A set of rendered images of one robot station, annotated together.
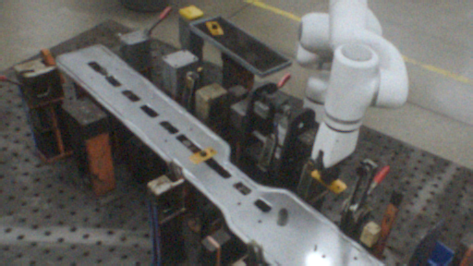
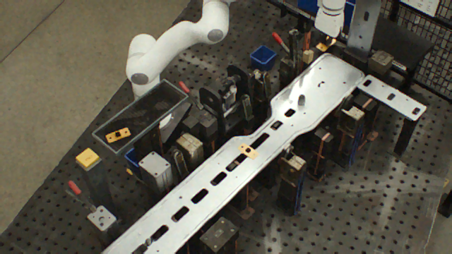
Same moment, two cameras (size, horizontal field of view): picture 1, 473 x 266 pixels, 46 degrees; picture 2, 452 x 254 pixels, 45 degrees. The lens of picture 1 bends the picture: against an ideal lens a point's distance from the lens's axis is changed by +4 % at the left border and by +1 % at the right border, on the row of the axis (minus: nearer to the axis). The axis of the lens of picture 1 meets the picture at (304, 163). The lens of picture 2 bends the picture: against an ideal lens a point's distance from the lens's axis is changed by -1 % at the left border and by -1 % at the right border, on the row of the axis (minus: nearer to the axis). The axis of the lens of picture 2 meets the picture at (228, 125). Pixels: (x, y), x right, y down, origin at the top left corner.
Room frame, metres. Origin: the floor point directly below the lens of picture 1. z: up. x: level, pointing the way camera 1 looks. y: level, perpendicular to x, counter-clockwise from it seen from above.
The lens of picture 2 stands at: (1.13, 1.58, 2.75)
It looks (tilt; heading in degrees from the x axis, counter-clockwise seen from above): 51 degrees down; 276
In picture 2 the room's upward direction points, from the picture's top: 1 degrees counter-clockwise
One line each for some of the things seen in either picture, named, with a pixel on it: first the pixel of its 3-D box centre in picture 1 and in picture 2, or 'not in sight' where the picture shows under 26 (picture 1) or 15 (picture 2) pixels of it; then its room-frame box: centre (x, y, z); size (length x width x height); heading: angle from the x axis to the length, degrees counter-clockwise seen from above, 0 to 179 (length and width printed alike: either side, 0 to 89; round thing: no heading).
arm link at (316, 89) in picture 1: (333, 68); (144, 64); (1.65, -0.04, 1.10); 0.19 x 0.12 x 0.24; 95
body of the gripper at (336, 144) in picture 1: (338, 137); (330, 18); (0.90, -0.06, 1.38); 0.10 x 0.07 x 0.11; 143
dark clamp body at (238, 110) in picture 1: (244, 151); (207, 146); (1.36, 0.21, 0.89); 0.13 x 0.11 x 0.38; 143
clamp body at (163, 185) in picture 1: (167, 223); (290, 184); (1.01, 0.36, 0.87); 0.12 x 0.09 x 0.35; 143
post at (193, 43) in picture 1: (192, 68); (100, 192); (1.74, 0.49, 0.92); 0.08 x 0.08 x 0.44; 53
